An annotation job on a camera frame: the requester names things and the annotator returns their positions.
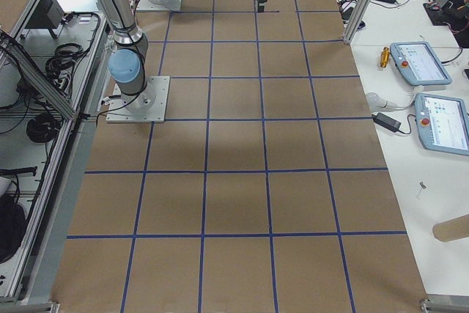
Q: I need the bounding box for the white light bulb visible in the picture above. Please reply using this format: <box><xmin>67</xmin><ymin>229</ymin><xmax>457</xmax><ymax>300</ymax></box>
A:
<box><xmin>366</xmin><ymin>92</ymin><xmax>398</xmax><ymax>112</ymax></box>

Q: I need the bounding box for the cardboard tube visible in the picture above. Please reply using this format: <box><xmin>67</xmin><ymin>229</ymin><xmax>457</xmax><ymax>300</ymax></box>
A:
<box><xmin>432</xmin><ymin>214</ymin><xmax>469</xmax><ymax>242</ymax></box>

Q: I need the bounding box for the near teach pendant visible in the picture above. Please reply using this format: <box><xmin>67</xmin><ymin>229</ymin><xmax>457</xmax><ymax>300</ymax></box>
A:
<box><xmin>414</xmin><ymin>93</ymin><xmax>468</xmax><ymax>156</ymax></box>

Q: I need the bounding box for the gold cylinder tool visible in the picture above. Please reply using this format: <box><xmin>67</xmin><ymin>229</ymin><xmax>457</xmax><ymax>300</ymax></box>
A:
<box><xmin>380</xmin><ymin>47</ymin><xmax>390</xmax><ymax>68</ymax></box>

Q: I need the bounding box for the black power adapter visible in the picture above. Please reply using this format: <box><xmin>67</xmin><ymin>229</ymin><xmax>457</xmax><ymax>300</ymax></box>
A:
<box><xmin>372</xmin><ymin>112</ymin><xmax>401</xmax><ymax>133</ymax></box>

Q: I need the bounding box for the teach pendant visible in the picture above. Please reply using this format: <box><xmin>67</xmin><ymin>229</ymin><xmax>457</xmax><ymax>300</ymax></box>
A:
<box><xmin>414</xmin><ymin>93</ymin><xmax>468</xmax><ymax>156</ymax></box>
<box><xmin>390</xmin><ymin>41</ymin><xmax>452</xmax><ymax>86</ymax></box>

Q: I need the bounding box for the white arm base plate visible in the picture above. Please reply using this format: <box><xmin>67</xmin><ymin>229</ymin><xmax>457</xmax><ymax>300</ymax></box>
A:
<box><xmin>106</xmin><ymin>76</ymin><xmax>170</xmax><ymax>123</ymax></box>
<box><xmin>136</xmin><ymin>0</ymin><xmax>182</xmax><ymax>12</ymax></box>

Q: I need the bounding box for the far teach pendant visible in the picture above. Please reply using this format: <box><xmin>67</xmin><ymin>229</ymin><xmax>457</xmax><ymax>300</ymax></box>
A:
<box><xmin>390</xmin><ymin>41</ymin><xmax>452</xmax><ymax>86</ymax></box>

